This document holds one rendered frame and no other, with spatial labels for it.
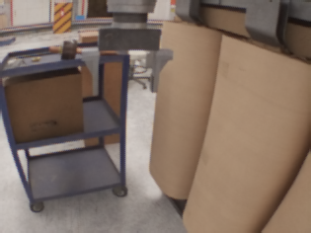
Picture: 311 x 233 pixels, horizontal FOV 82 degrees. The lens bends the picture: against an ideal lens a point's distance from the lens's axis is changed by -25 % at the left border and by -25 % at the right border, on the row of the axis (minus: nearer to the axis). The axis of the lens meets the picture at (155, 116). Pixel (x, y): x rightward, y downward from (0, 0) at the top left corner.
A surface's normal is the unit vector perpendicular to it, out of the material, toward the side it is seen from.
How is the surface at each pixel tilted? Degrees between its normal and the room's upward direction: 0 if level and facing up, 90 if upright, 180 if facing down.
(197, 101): 90
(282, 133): 90
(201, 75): 90
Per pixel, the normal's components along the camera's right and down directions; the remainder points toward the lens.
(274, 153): -0.40, 0.39
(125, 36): 0.25, 0.47
